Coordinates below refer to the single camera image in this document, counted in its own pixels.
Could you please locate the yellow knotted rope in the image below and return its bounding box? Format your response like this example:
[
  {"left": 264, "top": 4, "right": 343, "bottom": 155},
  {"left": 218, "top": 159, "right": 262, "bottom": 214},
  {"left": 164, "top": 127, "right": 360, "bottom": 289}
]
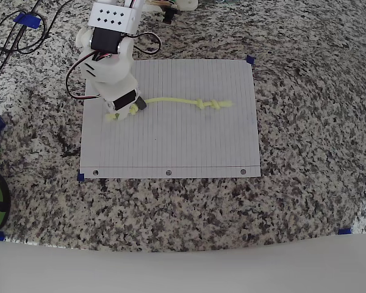
[{"left": 104, "top": 96, "right": 233, "bottom": 123}]

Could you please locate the lined paper sheet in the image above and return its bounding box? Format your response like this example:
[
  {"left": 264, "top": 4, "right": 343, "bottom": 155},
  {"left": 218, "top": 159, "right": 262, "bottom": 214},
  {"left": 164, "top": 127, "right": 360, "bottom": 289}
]
[{"left": 79, "top": 59, "right": 261, "bottom": 179}]

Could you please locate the black servo cable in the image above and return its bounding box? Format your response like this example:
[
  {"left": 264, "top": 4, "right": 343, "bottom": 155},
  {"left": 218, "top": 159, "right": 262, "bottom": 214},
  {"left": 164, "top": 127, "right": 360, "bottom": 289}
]
[{"left": 65, "top": 50, "right": 104, "bottom": 100}]

